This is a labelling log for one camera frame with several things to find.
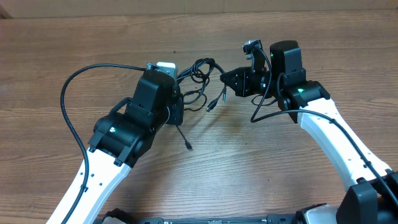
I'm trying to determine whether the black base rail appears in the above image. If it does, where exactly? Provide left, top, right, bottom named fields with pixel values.
left=136, top=214, right=302, bottom=224

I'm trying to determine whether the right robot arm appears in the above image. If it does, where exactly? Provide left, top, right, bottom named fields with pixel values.
left=220, top=40, right=397, bottom=223

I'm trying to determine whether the black cable bundle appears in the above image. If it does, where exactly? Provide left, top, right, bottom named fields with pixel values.
left=175, top=57, right=228, bottom=151

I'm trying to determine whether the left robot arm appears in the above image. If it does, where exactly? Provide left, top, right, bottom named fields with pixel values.
left=48, top=65, right=183, bottom=223

